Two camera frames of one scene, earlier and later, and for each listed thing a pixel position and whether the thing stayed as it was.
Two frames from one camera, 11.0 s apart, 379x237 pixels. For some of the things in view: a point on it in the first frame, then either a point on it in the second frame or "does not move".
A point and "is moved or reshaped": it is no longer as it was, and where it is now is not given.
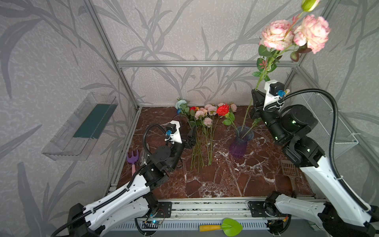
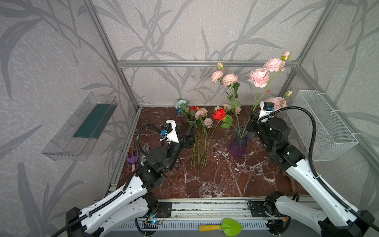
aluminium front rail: x=189 y=215 does not move
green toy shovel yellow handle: x=231 y=227 does not move
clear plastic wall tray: x=78 y=138 does not move
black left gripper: x=187 y=139 does not move
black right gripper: x=259 y=104 to x=254 y=123
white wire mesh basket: x=323 y=109 does not move
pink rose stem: x=203 y=125 to x=260 y=79
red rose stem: x=224 y=110 is moved or reshaped
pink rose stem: x=309 y=32 to x=230 y=80
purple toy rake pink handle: x=132 y=160 does not move
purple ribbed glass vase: x=239 y=147 does not move
